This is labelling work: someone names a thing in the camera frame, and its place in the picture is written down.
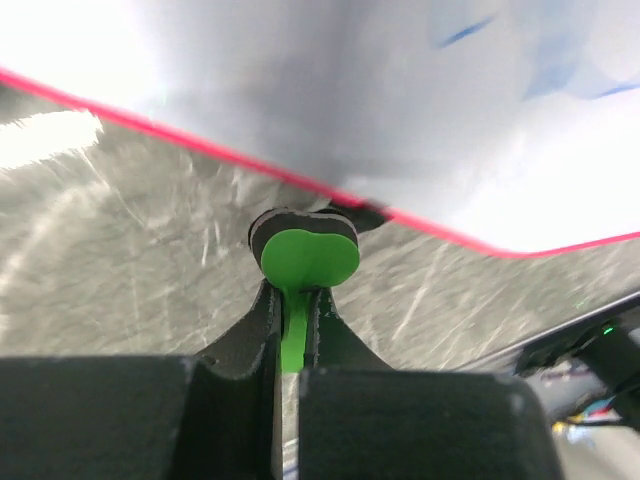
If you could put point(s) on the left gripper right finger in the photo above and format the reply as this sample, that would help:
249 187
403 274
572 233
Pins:
346 402

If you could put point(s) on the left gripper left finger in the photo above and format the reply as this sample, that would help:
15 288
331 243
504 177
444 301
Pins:
237 394

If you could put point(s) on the red framed whiteboard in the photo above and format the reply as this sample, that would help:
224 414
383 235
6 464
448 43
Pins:
509 126

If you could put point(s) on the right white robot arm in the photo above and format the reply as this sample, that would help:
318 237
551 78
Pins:
599 339

